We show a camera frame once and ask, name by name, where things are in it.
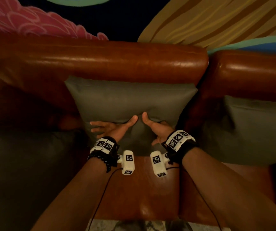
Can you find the grey square cushion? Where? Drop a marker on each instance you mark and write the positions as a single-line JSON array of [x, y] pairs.
[[255, 132], [27, 175], [130, 101]]

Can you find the person's left hand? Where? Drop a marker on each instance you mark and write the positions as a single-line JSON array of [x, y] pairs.
[[115, 131]]

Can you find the person's left middle finger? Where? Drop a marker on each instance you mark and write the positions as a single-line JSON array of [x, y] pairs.
[[97, 129]]

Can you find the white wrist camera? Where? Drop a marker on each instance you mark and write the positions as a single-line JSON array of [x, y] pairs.
[[157, 163], [128, 162]]

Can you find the person's right forearm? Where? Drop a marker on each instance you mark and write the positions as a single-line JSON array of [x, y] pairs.
[[226, 192]]

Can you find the person's left thumb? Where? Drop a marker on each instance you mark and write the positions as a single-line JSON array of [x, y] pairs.
[[132, 120]]

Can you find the black wrist band with markers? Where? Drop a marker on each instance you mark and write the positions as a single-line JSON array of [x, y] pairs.
[[180, 141], [104, 145]]

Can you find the person's right thumb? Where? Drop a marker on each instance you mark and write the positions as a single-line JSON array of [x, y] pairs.
[[147, 118]]

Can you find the brown leather sofa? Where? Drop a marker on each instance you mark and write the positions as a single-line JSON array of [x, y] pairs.
[[92, 60], [250, 74]]

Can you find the person's left forearm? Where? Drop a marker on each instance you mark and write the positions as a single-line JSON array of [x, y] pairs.
[[80, 197]]

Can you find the person's right hand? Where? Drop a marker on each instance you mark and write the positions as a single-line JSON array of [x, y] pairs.
[[160, 131]]

